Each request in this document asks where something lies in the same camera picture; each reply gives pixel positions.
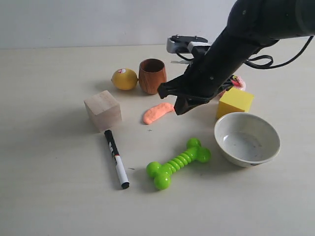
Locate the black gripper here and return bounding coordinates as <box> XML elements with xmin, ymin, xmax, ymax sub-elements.
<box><xmin>157</xmin><ymin>48</ymin><xmax>236</xmax><ymax>116</ymax></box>

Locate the orange squishy piece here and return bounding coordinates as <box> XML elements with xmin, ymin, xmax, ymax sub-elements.
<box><xmin>143</xmin><ymin>102</ymin><xmax>174</xmax><ymax>124</ymax></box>

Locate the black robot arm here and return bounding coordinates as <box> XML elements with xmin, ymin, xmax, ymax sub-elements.
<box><xmin>157</xmin><ymin>0</ymin><xmax>315</xmax><ymax>115</ymax></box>

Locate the brown wooden cup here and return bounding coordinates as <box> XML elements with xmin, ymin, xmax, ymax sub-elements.
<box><xmin>138</xmin><ymin>58</ymin><xmax>167</xmax><ymax>95</ymax></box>

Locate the yellow foam cube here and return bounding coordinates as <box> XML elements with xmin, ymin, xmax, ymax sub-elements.
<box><xmin>216</xmin><ymin>88</ymin><xmax>254</xmax><ymax>119</ymax></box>

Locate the pink toy cake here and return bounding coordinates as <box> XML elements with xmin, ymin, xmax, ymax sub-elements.
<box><xmin>218</xmin><ymin>75</ymin><xmax>246</xmax><ymax>97</ymax></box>

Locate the yellow lemon with sticker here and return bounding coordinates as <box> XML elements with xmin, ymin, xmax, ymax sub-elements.
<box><xmin>111</xmin><ymin>68</ymin><xmax>138</xmax><ymax>90</ymax></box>

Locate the white ceramic bowl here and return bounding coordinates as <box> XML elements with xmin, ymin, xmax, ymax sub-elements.
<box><xmin>214</xmin><ymin>112</ymin><xmax>281</xmax><ymax>168</ymax></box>

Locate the light wooden cube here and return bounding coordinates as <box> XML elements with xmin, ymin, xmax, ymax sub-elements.
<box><xmin>84</xmin><ymin>90</ymin><xmax>122</xmax><ymax>132</ymax></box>

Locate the green bone chew toy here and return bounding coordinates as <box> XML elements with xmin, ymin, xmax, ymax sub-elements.
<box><xmin>146</xmin><ymin>138</ymin><xmax>211</xmax><ymax>190</ymax></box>

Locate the black and white marker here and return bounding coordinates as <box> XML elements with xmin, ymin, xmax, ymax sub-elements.
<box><xmin>104</xmin><ymin>130</ymin><xmax>130</xmax><ymax>189</ymax></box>

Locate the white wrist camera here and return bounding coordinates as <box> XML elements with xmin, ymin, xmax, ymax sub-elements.
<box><xmin>166</xmin><ymin>34</ymin><xmax>211</xmax><ymax>54</ymax></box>

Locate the black cable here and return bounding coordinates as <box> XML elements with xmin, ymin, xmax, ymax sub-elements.
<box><xmin>245</xmin><ymin>35</ymin><xmax>315</xmax><ymax>70</ymax></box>

